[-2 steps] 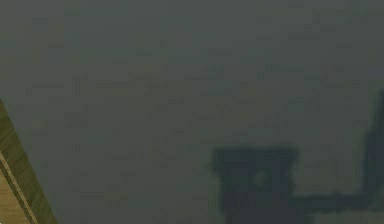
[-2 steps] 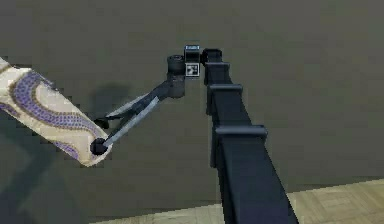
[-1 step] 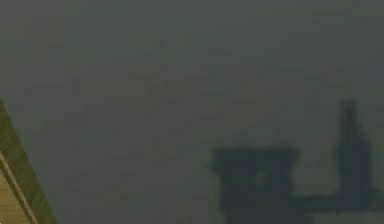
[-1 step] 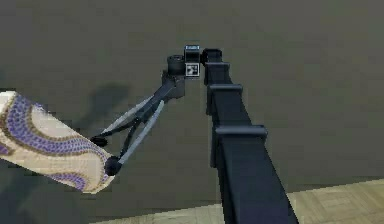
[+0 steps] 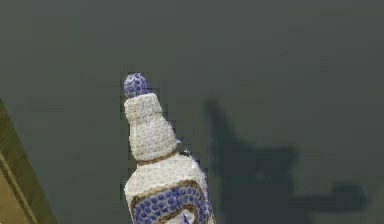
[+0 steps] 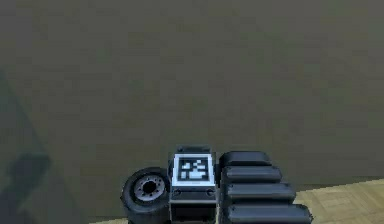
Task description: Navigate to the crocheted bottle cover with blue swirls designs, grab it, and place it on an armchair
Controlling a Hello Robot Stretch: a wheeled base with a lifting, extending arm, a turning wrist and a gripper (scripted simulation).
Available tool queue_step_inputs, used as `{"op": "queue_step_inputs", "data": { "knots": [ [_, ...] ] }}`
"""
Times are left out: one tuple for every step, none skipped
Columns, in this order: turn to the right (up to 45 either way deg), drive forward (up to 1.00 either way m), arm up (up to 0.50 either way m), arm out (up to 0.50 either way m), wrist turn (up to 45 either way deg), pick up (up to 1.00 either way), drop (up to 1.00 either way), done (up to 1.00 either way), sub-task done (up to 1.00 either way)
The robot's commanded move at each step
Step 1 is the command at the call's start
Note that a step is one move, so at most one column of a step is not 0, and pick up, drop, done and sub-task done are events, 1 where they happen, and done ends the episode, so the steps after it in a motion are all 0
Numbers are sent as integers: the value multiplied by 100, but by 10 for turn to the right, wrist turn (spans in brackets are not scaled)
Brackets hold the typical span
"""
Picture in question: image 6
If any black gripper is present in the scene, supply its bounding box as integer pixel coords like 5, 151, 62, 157
120, 166, 172, 224

